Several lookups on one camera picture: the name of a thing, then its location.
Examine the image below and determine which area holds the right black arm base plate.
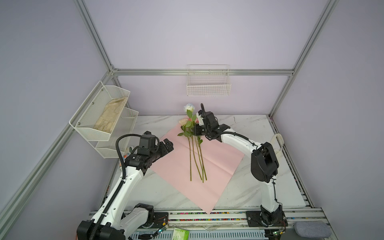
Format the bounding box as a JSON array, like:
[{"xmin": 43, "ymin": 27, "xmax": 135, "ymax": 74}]
[{"xmin": 246, "ymin": 210, "xmax": 288, "ymax": 228}]

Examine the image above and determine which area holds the lower white mesh shelf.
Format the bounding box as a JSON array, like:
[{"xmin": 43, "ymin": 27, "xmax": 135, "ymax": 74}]
[{"xmin": 95, "ymin": 108, "xmax": 139, "ymax": 159}]

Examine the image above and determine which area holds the cream ribbon strip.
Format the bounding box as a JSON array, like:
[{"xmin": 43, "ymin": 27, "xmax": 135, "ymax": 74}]
[{"xmin": 270, "ymin": 134, "xmax": 285, "ymax": 160}]

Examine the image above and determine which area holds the grey foam pad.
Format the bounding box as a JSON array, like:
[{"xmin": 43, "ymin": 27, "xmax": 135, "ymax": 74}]
[{"xmin": 294, "ymin": 222, "xmax": 332, "ymax": 239}]

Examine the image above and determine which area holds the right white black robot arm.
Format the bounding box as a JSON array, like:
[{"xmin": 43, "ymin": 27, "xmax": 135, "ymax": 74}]
[{"xmin": 193, "ymin": 109, "xmax": 283, "ymax": 227}]

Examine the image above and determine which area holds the beige cloth in shelf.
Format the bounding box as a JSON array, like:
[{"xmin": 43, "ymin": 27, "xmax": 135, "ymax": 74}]
[{"xmin": 94, "ymin": 97, "xmax": 128, "ymax": 134}]

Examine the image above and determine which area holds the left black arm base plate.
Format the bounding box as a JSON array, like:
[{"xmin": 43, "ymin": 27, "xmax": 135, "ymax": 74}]
[{"xmin": 139, "ymin": 212, "xmax": 169, "ymax": 229}]

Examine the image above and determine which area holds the purple pink wrapping paper sheet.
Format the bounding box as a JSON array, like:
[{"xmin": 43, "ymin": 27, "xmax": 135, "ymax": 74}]
[{"xmin": 151, "ymin": 125, "xmax": 245, "ymax": 213}]

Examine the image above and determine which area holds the green white label card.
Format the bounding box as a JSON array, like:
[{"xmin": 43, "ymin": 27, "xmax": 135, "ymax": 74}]
[{"xmin": 172, "ymin": 228, "xmax": 190, "ymax": 240}]

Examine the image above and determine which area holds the upper white mesh shelf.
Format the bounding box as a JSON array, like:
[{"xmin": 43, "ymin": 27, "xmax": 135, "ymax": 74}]
[{"xmin": 69, "ymin": 82, "xmax": 130, "ymax": 142}]

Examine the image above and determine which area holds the white mesh shelf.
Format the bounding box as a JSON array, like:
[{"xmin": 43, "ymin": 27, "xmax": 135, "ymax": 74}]
[
  {"xmin": 69, "ymin": 82, "xmax": 130, "ymax": 142},
  {"xmin": 95, "ymin": 108, "xmax": 139, "ymax": 159}
]

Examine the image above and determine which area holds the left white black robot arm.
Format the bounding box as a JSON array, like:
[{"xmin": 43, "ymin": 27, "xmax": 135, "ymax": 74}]
[{"xmin": 77, "ymin": 131, "xmax": 174, "ymax": 240}]

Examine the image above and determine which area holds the white blue fake flower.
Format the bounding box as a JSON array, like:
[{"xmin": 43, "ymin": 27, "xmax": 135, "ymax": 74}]
[{"xmin": 181, "ymin": 104, "xmax": 203, "ymax": 146}]

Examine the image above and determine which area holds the red pink fake rose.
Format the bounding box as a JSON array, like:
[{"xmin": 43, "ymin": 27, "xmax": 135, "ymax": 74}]
[{"xmin": 190, "ymin": 117, "xmax": 203, "ymax": 182}]

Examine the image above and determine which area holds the cream fake rose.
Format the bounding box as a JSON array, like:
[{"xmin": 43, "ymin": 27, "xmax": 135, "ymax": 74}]
[{"xmin": 178, "ymin": 118, "xmax": 193, "ymax": 182}]

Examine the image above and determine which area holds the white wire wall basket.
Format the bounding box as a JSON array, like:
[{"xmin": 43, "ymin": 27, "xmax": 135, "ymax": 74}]
[{"xmin": 187, "ymin": 65, "xmax": 232, "ymax": 97}]

